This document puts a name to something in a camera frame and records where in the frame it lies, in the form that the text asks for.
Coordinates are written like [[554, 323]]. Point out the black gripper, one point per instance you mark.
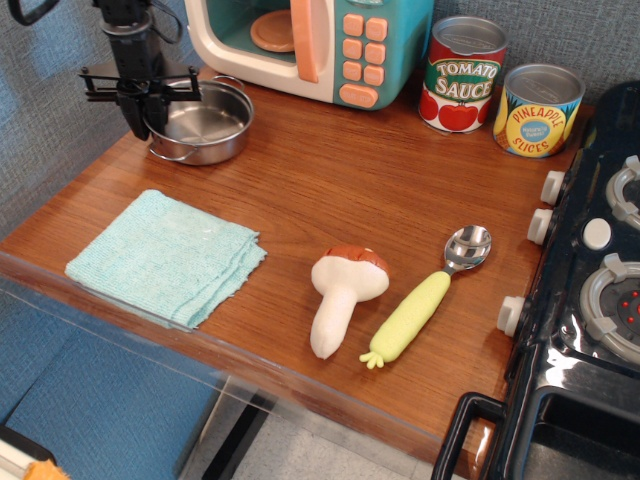
[[173, 82]]

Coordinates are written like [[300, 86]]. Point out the small stainless steel pot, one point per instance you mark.
[[209, 131]]

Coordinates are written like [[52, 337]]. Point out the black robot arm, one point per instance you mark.
[[135, 39]]

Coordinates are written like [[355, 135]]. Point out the folded light blue cloth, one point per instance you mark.
[[169, 262]]

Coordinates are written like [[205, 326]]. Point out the teal toy microwave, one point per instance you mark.
[[358, 54]]

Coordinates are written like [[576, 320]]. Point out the plush toy mushroom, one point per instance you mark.
[[345, 275]]

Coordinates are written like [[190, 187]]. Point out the clear acrylic table guard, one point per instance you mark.
[[104, 403]]

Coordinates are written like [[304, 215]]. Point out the tomato sauce can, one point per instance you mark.
[[465, 58]]

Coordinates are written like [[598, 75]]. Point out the orange object at corner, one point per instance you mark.
[[44, 470]]

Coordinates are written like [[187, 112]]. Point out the pineapple slices can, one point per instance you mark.
[[537, 109]]

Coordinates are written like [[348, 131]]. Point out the black toy stove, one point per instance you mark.
[[571, 408]]

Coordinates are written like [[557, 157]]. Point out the spoon with green handle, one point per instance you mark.
[[467, 248]]

